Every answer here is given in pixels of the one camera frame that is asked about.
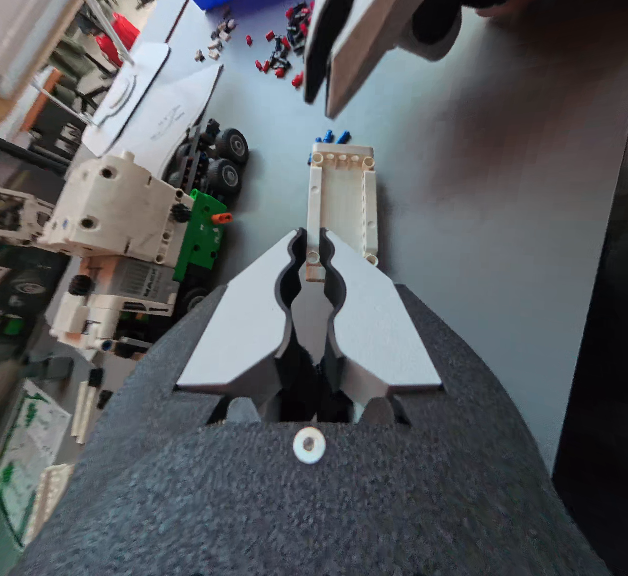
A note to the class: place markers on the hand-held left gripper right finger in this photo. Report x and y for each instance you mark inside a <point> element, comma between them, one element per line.
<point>382,340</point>

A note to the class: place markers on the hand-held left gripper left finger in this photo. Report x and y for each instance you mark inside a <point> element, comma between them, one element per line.
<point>235,335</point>

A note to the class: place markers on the white lego panel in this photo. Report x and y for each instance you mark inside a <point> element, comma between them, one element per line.
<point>343,193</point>

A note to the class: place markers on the white lego beam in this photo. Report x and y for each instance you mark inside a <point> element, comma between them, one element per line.
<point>86,409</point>

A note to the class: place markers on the white green lego truck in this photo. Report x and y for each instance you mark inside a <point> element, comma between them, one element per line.
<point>113,203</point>

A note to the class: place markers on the lego instruction booklet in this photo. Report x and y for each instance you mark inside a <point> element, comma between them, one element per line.
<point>171,115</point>

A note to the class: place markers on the pile of red black pins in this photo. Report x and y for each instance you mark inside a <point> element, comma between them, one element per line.
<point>274,54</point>

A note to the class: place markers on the pile of grey white pieces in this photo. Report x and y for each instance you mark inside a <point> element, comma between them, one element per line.
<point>216,44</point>

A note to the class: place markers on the red bag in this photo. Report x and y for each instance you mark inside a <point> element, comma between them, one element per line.
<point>117,34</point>

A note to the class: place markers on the white green printed paper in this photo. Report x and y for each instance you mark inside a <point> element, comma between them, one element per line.
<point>29,438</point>

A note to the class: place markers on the tilted display panel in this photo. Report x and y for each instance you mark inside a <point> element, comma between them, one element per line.
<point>34,7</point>

